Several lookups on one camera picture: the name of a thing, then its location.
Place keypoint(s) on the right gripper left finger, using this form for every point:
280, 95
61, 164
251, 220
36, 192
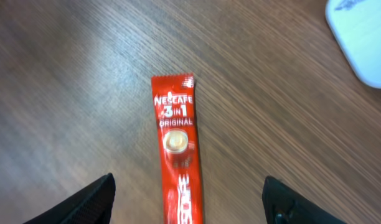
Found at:
91, 205

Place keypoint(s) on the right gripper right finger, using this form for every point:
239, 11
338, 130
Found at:
283, 205

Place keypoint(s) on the red stick packet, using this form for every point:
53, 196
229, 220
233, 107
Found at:
174, 105

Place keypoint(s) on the white barcode scanner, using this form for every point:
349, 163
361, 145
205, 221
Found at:
356, 25

